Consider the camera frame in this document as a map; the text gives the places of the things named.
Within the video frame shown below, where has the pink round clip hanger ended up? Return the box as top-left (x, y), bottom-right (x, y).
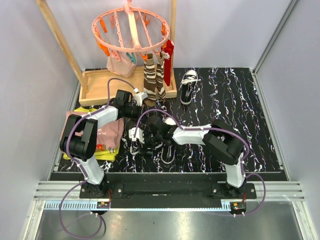
top-left (91, 0), bottom-right (171, 64)

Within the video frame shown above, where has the right brown striped sock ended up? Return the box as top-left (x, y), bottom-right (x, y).
top-left (155, 52), bottom-right (166, 102)

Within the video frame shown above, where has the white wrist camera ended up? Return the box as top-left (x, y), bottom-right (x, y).
top-left (128, 127), bottom-right (145, 144)
top-left (133, 88), bottom-right (148, 107)

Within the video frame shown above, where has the grey slotted cable duct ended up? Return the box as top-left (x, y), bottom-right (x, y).
top-left (44, 200), bottom-right (111, 211)

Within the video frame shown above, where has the wooden drying rack stand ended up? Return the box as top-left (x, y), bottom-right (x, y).
top-left (36, 0), bottom-right (177, 107)

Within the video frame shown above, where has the yellow-green folded garment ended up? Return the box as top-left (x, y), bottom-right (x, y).
top-left (64, 106), bottom-right (120, 161)

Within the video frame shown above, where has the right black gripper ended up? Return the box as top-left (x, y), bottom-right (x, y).
top-left (137, 130), bottom-right (162, 156)

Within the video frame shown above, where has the white shoelace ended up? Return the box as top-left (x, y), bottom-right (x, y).
top-left (129, 141), bottom-right (142, 156)

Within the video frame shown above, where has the black white sneaker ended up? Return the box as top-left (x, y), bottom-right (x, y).
top-left (160, 117), bottom-right (176, 165)
top-left (179, 69), bottom-right (201, 105)

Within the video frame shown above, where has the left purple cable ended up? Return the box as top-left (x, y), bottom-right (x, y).
top-left (58, 77), bottom-right (140, 238)

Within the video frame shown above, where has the black marble pattern mat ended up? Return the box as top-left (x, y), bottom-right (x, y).
top-left (98, 67), bottom-right (287, 181)

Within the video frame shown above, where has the left brown striped sock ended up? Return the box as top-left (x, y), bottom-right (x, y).
top-left (143, 53), bottom-right (157, 107)

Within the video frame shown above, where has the brown striped sock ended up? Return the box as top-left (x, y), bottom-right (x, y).
top-left (143, 53), bottom-right (157, 107)
top-left (155, 52), bottom-right (166, 102)

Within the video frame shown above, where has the pink folded t-shirt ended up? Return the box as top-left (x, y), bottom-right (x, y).
top-left (59, 110), bottom-right (125, 154)

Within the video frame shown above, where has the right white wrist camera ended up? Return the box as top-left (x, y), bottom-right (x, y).
top-left (128, 127), bottom-right (145, 144)

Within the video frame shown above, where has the pink hanging garment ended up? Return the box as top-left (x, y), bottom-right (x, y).
top-left (106, 55), bottom-right (137, 78)

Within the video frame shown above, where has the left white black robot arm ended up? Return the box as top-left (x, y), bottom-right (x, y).
top-left (59, 89), bottom-right (148, 198)

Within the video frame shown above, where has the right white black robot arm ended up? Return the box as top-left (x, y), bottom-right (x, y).
top-left (133, 115), bottom-right (249, 199)

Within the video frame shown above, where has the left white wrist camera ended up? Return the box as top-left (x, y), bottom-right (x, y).
top-left (133, 88), bottom-right (148, 107)

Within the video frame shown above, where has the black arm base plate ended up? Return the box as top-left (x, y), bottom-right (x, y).
top-left (79, 180), bottom-right (257, 211)

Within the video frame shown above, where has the red hanging cloth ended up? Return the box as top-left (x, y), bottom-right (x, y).
top-left (163, 39), bottom-right (174, 86)

